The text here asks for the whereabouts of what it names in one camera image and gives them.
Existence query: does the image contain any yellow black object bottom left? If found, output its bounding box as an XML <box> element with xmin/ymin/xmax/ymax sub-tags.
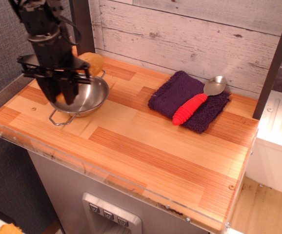
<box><xmin>0</xmin><ymin>223</ymin><xmax>23</xmax><ymax>234</ymax></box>

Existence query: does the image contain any dark frame post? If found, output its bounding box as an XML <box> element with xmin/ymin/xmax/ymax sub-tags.
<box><xmin>69</xmin><ymin>0</ymin><xmax>95</xmax><ymax>55</ymax></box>
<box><xmin>252</xmin><ymin>35</ymin><xmax>282</xmax><ymax>120</ymax></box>

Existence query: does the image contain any purple folded cloth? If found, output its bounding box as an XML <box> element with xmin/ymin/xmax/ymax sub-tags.
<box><xmin>148</xmin><ymin>71</ymin><xmax>230</xmax><ymax>134</ymax></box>

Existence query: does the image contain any red handled metal spoon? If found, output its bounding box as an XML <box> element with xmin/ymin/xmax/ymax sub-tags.
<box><xmin>172</xmin><ymin>76</ymin><xmax>227</xmax><ymax>126</ymax></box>

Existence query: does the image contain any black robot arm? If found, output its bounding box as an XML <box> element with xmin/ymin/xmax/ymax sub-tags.
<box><xmin>9</xmin><ymin>0</ymin><xmax>92</xmax><ymax>105</ymax></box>

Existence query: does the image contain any small steel frying pan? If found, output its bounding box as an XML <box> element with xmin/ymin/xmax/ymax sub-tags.
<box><xmin>49</xmin><ymin>71</ymin><xmax>110</xmax><ymax>126</ymax></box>

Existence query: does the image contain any yellow plastic chicken drumstick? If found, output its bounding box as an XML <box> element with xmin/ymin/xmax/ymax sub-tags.
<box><xmin>57</xmin><ymin>52</ymin><xmax>104</xmax><ymax>103</ymax></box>

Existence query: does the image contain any clear acrylic edge guard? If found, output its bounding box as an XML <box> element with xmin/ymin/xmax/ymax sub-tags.
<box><xmin>0</xmin><ymin>117</ymin><xmax>260</xmax><ymax>232</ymax></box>

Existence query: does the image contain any silver toy kitchen cabinet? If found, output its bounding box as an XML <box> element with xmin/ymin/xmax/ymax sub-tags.
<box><xmin>29</xmin><ymin>152</ymin><xmax>207</xmax><ymax>234</ymax></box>

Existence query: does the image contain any dark left frame post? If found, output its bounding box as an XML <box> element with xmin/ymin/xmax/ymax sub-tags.
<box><xmin>69</xmin><ymin>0</ymin><xmax>95</xmax><ymax>55</ymax></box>

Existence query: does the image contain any dark right frame post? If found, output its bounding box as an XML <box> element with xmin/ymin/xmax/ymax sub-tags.
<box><xmin>252</xmin><ymin>35</ymin><xmax>282</xmax><ymax>120</ymax></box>

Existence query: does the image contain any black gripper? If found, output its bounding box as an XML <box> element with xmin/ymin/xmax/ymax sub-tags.
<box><xmin>17</xmin><ymin>33</ymin><xmax>94</xmax><ymax>105</ymax></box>

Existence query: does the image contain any silver dispenser button panel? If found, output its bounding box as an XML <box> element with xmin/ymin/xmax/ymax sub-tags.
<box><xmin>82</xmin><ymin>193</ymin><xmax>142</xmax><ymax>234</ymax></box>

